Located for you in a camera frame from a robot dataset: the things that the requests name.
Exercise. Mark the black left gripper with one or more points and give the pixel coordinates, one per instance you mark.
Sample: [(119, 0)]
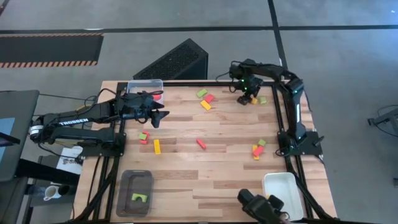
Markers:
[(135, 107)]

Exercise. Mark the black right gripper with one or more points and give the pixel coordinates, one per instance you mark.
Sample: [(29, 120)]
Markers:
[(251, 87)]

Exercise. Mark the red wooden block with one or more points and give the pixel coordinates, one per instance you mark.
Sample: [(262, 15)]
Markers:
[(143, 142), (258, 151), (209, 99), (158, 97), (201, 144)]

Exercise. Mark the long yellow wooden block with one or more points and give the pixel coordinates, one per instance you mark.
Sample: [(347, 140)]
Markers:
[(157, 147), (256, 158)]

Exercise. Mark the green wooden arch block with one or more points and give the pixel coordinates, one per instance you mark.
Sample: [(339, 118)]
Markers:
[(139, 195)]

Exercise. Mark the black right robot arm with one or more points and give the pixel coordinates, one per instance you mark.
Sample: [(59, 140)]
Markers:
[(292, 102)]

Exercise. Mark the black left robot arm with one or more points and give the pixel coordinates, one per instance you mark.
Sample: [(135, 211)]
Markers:
[(77, 119)]

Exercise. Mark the clear plastic bin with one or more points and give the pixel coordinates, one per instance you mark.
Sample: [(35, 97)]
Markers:
[(140, 85)]

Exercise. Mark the black mesh computer case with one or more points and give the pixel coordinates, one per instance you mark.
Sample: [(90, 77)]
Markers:
[(177, 59)]

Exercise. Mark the white plastic bin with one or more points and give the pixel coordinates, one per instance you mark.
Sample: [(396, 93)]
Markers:
[(280, 186)]

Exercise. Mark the white printed paper sheet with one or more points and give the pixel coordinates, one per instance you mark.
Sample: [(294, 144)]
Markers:
[(70, 161)]

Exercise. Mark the dark grey tray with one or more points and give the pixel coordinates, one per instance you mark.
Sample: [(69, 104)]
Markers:
[(124, 208)]

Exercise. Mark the dark round cup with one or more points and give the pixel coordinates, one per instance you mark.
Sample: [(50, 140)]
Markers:
[(65, 189)]

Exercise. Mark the person's hand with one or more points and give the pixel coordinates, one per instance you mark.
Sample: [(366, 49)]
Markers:
[(284, 217)]

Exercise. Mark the black hazard-striped floor mat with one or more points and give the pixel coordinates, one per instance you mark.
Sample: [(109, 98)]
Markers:
[(46, 48)]

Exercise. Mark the dark side cart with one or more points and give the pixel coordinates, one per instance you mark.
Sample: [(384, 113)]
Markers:
[(40, 170)]

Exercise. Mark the white coffee mug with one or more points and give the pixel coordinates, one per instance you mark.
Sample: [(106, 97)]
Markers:
[(51, 193)]

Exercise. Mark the dark grey monitor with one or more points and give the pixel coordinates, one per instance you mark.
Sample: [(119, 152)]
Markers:
[(21, 105)]

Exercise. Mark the black aluminium table frame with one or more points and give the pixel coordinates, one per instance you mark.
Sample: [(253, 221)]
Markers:
[(186, 83)]

